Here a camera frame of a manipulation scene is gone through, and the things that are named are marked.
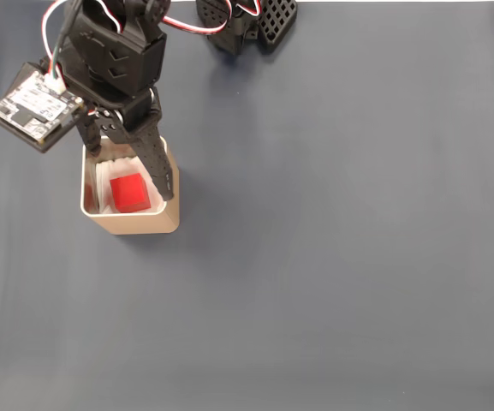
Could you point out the camera circuit board module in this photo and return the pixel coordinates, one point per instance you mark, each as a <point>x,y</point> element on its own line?
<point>34,107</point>

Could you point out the white tissue paper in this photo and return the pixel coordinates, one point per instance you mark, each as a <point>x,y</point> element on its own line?
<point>122,164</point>

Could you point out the red cube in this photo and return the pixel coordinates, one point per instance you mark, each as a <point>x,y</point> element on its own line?
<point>130,193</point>

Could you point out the tan metal box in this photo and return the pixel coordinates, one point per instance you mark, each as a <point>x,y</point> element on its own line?
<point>144,223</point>

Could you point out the grey blue table mat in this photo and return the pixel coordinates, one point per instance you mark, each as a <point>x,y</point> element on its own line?
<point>358,257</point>

